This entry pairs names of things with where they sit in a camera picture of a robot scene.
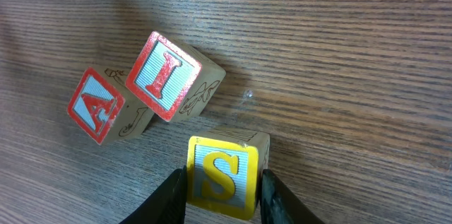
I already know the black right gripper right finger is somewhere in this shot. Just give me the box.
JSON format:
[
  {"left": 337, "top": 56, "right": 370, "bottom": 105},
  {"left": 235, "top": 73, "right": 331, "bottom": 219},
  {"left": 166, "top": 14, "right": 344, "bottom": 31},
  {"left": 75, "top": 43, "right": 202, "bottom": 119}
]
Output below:
[{"left": 260, "top": 169, "right": 324, "bottom": 224}]

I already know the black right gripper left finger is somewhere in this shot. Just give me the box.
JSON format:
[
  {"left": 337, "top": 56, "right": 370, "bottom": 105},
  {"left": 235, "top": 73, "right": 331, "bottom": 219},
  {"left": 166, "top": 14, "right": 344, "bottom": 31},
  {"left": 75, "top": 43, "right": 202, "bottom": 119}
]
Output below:
[{"left": 120, "top": 166, "right": 187, "bottom": 224}]

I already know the yellow S wooden block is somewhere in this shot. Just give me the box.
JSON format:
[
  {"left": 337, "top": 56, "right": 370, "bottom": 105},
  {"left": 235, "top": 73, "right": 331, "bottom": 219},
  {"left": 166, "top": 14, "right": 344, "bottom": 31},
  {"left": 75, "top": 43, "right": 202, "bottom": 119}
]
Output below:
[{"left": 186, "top": 126, "right": 270, "bottom": 220}]

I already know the red A wooden block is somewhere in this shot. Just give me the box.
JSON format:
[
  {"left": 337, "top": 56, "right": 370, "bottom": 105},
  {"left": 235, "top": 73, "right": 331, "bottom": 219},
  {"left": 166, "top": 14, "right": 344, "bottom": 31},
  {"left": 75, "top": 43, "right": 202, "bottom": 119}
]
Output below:
[{"left": 67, "top": 65, "right": 154, "bottom": 145}]

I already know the red I wooden block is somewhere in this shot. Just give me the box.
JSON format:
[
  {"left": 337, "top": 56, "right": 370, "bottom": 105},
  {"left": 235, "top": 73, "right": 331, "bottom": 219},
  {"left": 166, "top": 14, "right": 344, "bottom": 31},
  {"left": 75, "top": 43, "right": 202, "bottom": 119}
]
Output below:
[{"left": 126, "top": 31, "right": 226, "bottom": 122}]

